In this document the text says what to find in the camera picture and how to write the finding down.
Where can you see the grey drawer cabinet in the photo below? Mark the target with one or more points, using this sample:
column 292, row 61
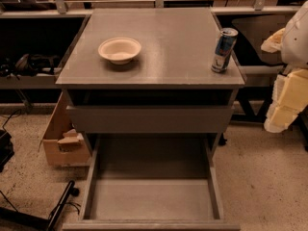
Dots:
column 172, row 70

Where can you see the open grey middle drawer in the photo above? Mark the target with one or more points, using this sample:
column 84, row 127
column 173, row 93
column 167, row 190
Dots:
column 150, row 183

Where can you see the blue silver redbull can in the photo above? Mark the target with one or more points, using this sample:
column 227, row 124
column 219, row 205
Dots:
column 226, row 42

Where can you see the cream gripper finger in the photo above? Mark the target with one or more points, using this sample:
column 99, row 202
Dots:
column 273, row 43

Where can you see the brown cardboard box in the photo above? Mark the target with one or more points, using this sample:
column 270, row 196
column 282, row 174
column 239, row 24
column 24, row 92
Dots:
column 63, row 146

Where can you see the black case at left edge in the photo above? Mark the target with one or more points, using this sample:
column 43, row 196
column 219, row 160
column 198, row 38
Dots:
column 6, row 148

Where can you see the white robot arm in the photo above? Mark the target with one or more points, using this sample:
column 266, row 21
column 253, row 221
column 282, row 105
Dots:
column 294, row 48

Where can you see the closed grey top drawer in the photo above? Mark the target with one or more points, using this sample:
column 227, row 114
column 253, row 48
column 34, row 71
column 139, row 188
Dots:
column 117, row 120

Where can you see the black stand leg with wheel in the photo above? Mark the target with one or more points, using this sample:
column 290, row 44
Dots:
column 41, row 224

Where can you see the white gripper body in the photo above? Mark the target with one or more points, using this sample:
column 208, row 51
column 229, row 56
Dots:
column 296, row 40

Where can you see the white paper bowl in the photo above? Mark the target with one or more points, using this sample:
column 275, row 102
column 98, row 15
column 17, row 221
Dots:
column 119, row 50

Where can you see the black headset on shelf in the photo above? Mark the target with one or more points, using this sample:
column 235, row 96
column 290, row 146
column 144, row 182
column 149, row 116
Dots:
column 30, row 65

